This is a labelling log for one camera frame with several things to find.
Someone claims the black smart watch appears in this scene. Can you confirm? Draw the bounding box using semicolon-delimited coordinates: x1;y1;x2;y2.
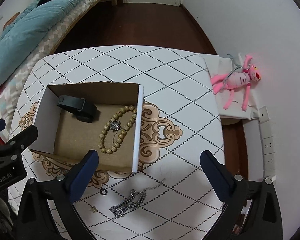
57;95;98;123

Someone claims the small gold earring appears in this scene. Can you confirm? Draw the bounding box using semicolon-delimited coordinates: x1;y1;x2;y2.
90;206;97;213

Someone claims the checkered bed sheet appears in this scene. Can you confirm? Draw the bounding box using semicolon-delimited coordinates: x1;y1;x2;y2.
0;0;100;142

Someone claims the white wall power strip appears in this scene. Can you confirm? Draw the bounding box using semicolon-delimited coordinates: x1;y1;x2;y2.
258;106;276;182

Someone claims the teal blue quilt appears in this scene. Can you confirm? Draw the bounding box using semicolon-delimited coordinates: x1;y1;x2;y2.
0;0;81;86

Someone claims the patterned white tablecloth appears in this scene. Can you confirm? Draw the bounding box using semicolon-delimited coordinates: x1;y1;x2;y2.
10;46;224;239

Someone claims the pink panther plush toy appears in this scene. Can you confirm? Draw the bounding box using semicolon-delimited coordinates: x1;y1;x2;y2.
210;54;261;112

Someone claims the white cardboard box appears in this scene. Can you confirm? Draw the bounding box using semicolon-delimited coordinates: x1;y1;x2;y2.
29;82;143;173

